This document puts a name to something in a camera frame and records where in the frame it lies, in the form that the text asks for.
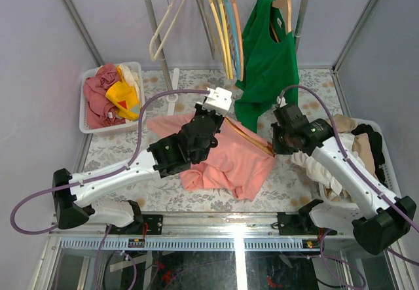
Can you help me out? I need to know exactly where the wooden hanger with green shirt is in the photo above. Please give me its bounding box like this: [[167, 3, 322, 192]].
[[225, 118, 274, 157]]

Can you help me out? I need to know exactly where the white garment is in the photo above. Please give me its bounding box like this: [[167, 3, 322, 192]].
[[291, 151, 349, 201]]

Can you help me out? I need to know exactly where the salmon pink t shirt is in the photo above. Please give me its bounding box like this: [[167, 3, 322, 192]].
[[146, 112, 276, 202]]

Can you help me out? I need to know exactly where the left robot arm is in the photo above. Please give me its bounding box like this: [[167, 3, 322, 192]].
[[52, 103, 228, 234]]

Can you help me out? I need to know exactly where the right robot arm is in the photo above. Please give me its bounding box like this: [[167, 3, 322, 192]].
[[272, 103, 416, 255]]

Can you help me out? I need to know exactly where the green t shirt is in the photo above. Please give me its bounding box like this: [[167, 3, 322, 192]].
[[234, 0, 299, 132]]

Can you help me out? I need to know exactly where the grey plastic hanger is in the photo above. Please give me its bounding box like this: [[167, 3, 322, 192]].
[[195, 0, 215, 60]]

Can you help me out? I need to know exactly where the right wooden hanger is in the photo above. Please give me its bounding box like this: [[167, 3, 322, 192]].
[[272, 0, 292, 35]]

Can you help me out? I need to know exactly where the cream plastic hanger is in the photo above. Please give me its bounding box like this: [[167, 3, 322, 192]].
[[149, 0, 186, 61]]

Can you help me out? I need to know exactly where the yellow hanger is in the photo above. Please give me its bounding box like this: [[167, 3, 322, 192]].
[[203, 0, 232, 80], [213, 0, 233, 80]]

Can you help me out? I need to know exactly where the blue plastic hanger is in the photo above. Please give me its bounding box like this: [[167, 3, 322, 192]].
[[219, 0, 243, 81]]

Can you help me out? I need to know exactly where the beige garment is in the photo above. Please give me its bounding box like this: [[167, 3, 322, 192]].
[[333, 114, 378, 179]]

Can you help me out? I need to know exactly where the yellow garment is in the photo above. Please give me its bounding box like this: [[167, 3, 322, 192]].
[[105, 81, 141, 120]]

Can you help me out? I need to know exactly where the black garment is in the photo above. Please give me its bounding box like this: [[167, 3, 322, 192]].
[[352, 124, 384, 184]]

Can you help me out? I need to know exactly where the white left laundry basket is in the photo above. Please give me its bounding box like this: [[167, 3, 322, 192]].
[[79, 62, 145, 134]]

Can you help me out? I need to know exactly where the white laundry basket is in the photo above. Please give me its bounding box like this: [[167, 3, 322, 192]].
[[79, 62, 145, 134], [319, 118, 403, 211]]

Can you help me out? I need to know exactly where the cream garment in left basket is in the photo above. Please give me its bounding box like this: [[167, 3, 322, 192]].
[[117, 63, 140, 96]]

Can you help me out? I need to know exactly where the dusty rose garment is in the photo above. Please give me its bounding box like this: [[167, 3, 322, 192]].
[[83, 63, 125, 129]]

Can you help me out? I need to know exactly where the white right laundry basket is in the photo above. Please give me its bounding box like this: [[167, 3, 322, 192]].
[[319, 118, 403, 211]]

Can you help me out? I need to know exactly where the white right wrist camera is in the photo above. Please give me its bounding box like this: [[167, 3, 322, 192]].
[[276, 96, 287, 108]]

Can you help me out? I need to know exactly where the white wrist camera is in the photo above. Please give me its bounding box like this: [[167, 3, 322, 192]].
[[276, 96, 287, 108], [202, 87, 232, 117]]

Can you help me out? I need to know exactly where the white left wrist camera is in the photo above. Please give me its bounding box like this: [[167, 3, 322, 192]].
[[202, 87, 232, 117]]

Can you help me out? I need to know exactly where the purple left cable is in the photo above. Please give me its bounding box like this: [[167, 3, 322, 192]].
[[9, 88, 210, 290]]

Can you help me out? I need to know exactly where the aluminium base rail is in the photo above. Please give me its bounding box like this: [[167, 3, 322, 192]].
[[48, 212, 355, 251]]

